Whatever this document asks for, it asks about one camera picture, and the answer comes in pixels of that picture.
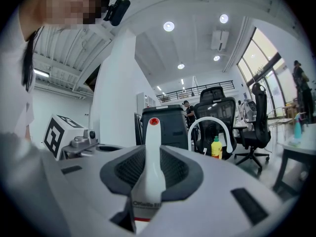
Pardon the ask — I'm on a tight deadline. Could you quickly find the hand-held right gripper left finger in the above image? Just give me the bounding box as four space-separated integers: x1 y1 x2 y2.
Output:
41 144 147 237

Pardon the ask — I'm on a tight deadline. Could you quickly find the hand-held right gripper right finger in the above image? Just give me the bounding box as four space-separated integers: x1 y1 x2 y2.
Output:
137 145 298 237

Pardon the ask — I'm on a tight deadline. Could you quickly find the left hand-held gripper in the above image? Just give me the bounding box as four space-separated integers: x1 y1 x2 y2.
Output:
42 114 99 161

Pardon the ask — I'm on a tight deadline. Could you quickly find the white squeegee with red button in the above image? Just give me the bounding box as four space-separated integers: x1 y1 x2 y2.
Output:
130 117 166 234

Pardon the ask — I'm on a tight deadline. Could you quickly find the yellow bottle with green cap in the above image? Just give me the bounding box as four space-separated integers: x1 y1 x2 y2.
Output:
211 136 223 159

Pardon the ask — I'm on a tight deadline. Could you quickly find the fluorescent tube light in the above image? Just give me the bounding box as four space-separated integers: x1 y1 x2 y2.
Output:
33 68 50 79

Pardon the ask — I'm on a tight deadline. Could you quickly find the person's white shirt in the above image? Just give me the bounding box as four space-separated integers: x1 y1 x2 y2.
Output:
0 8 36 143

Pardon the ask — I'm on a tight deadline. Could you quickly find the white curved tube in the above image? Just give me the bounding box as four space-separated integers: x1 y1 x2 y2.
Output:
188 116 234 154

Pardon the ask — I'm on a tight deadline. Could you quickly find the black mesh office chair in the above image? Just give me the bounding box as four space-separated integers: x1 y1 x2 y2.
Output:
194 86 238 160

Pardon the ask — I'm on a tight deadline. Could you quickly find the black office chair with headrest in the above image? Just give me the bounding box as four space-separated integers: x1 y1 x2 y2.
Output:
234 82 272 175

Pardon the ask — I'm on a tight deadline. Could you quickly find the black plastic cabinet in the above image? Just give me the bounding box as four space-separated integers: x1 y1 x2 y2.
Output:
140 104 189 150

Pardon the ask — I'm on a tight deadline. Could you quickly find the white shelf unit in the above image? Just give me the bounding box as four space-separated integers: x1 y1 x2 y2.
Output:
136 91 158 115

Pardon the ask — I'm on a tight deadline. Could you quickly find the dark table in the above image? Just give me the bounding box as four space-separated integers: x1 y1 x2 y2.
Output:
273 123 316 195

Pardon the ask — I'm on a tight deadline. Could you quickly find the white machine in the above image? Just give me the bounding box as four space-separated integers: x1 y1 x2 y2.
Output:
238 99 257 123

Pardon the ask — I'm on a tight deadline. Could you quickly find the black mezzanine railing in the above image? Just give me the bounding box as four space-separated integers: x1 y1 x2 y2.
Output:
156 80 234 104

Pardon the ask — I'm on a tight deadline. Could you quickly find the teal spray bottle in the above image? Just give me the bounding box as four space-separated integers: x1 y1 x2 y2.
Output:
293 112 306 144

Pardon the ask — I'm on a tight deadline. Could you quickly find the person's head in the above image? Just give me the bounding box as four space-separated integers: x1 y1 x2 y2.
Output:
19 0 111 41

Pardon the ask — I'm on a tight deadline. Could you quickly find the large window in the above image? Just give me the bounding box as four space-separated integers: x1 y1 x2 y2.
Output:
237 27 298 113

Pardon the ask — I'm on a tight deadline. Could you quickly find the white ceiling air conditioner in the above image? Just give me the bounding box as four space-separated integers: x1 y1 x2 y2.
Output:
211 30 230 51

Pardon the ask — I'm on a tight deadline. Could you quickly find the black head-worn camera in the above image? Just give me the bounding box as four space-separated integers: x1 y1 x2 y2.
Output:
103 0 131 27

